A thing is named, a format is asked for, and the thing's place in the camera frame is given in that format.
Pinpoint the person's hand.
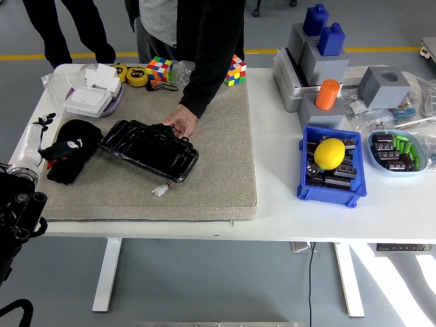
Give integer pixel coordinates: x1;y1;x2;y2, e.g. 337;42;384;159
162;104;198;140

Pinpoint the clear plastic bag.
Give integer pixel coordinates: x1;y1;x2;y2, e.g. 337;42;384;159
40;69;86;117
414;131;436;172

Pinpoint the silver box under table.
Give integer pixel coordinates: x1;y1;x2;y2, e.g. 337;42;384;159
290;241;318;254

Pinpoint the white connector plug with wires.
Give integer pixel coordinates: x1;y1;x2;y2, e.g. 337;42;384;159
151;182;178;198

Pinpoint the black chair caster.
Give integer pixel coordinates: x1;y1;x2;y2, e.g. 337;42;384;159
251;0;298;18

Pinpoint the grey-brown mat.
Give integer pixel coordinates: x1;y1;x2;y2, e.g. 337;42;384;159
37;81;258;222

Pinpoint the light grey plastic case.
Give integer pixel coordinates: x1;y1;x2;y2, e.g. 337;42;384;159
272;47;341;113

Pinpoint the white cart with red part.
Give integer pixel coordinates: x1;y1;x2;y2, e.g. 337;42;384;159
420;36;436;65

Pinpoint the bag of blue resistors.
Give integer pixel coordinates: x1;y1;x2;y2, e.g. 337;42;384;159
391;97;420;126

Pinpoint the glossy black panel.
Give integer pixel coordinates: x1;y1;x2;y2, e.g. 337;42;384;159
98;119;200;184

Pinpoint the clear bag of metal parts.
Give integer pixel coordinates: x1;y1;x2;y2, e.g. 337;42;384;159
339;87;396;134

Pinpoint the orange cylinder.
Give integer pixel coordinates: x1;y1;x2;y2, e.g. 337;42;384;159
315;79;343;111

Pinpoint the white table leg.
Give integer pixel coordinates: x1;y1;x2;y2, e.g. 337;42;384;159
91;238;123;313
333;242;365;318

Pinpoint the black power cable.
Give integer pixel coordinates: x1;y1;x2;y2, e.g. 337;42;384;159
307;242;315;327

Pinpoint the yellow tape measure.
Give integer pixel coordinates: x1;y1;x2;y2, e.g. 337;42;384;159
125;66;149;88
111;63;129;83

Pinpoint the person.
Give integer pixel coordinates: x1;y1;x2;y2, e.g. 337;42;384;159
22;0;116;69
124;0;247;119

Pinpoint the blue plastic bottle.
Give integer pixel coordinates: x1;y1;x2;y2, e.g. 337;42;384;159
317;22;347;57
302;3;330;37

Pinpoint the white cable bundle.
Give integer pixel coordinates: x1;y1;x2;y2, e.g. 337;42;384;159
401;71;436;119

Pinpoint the colourful puzzle cube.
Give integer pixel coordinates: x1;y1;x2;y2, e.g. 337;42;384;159
223;54;247;87
145;56;174;87

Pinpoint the black table control panel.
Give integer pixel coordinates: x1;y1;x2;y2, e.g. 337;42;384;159
376;243;433;253

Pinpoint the light blue oval tray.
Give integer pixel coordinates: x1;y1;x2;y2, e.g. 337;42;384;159
367;129;429;177

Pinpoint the blue plastic bin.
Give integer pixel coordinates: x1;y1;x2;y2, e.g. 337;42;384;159
296;125;368;208

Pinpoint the black wrist strap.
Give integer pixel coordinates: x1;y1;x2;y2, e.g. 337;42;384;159
146;81;179;93

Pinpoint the white flat switch box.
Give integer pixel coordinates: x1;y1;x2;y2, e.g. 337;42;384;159
63;86;113;119

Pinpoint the grey block with round hole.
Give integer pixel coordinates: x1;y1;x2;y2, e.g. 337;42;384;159
358;66;412;110

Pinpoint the clear bag of screws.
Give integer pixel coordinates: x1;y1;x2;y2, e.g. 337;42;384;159
170;60;197;87

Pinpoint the white power strip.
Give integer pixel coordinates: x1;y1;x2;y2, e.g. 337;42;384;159
341;65;389;86

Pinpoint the black rag with white marks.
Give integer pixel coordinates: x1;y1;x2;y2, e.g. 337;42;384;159
37;119;104;186

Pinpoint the white thin rod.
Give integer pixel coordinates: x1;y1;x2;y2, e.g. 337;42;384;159
396;114;436;129

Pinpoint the yellow lemon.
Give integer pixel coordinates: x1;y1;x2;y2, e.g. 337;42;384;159
313;138;346;170

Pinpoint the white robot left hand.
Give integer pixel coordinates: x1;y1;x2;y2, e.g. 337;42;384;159
15;112;57;168

